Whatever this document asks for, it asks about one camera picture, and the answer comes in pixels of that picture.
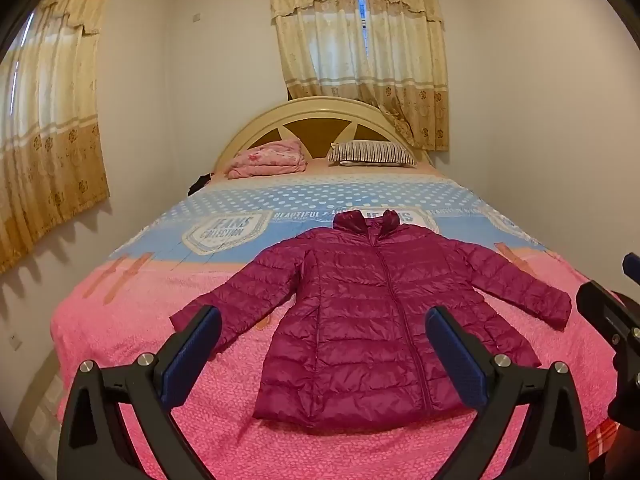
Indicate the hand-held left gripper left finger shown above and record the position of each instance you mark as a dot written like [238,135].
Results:
[192,355]

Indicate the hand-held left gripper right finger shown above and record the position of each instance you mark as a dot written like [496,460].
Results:
[457,360]

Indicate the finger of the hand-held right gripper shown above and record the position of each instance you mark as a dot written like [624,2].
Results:
[600,307]
[632,264]

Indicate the magenta puffer jacket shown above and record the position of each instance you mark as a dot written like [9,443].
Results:
[350,320]

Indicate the red striped bed sheet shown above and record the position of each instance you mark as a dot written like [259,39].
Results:
[602,442]

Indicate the bed with pink-blue cover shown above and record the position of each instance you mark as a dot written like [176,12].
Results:
[200,280]

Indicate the folded pink floral quilt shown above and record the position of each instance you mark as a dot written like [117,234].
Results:
[267,160]

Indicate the striped pillow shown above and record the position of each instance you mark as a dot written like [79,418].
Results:
[372,152]

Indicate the cream arched bed headboard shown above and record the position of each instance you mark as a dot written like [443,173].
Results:
[310,110]

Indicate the beige curtain behind headboard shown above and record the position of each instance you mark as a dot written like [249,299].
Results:
[325,50]

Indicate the white wall outlet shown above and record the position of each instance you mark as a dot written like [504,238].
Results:
[16,342]

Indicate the beige curtain on side wall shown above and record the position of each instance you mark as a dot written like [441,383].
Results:
[50,150]

